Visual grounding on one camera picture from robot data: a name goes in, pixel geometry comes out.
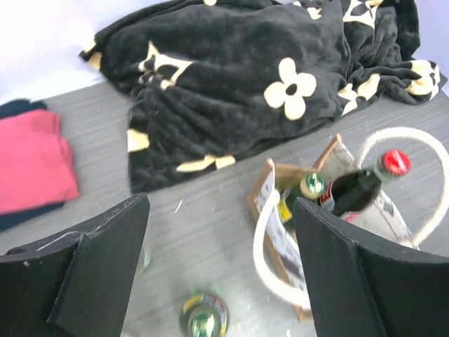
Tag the red folded cloth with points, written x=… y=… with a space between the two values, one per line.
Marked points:
x=37 y=164

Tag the dark navy folded cloth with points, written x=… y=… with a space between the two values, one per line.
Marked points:
x=12 y=109

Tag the black floral blanket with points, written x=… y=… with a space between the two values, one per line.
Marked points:
x=216 y=82

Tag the cola glass bottle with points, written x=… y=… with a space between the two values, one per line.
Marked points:
x=348 y=195

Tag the clear glass bottle near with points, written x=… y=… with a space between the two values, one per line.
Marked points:
x=143 y=261

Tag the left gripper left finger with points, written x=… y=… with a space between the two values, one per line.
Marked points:
x=76 y=282

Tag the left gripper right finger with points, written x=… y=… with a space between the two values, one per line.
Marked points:
x=360 y=284

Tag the green bottle front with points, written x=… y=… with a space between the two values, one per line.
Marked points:
x=310 y=186

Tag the green bottle yellow label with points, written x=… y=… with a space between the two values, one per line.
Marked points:
x=204 y=314

